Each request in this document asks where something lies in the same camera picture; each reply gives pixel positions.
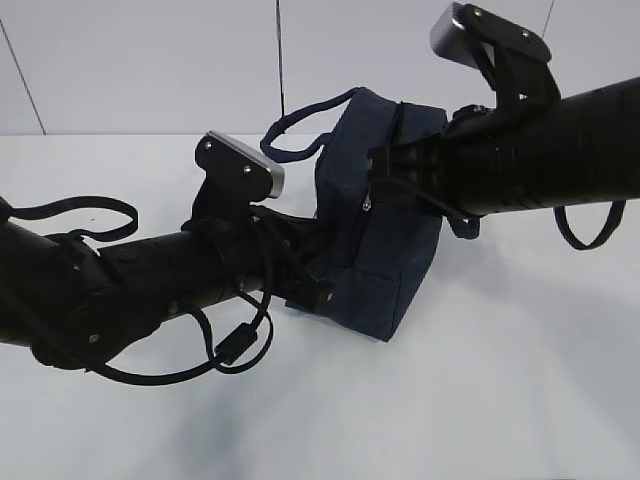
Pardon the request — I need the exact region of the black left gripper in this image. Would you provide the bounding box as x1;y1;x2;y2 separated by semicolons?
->
251;207;334;313

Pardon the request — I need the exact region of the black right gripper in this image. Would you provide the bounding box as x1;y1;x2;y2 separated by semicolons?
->
367;136;480;220

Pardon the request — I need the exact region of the navy blue lunch bag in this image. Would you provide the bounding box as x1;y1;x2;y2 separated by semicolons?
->
260;87;446;341

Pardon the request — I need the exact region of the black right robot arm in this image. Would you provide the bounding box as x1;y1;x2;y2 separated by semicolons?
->
369;79;639;219

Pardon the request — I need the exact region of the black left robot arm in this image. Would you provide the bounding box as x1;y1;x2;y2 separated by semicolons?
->
1;207;330;385

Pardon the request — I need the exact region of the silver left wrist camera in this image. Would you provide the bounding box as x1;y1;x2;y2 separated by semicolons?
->
191;130;285;220

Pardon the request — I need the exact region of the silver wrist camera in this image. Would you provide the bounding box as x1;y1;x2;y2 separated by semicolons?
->
429;2;561;112
191;130;285;220

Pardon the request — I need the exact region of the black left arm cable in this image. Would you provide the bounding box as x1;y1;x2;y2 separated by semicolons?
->
0;195;276;387

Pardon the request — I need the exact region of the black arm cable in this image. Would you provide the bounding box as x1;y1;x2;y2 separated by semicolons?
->
552;197;626;251
0;195;276;387

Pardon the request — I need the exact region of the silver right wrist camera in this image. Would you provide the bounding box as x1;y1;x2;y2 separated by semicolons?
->
429;2;561;112

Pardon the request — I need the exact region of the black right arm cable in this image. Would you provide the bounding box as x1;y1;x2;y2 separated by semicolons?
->
552;197;626;251

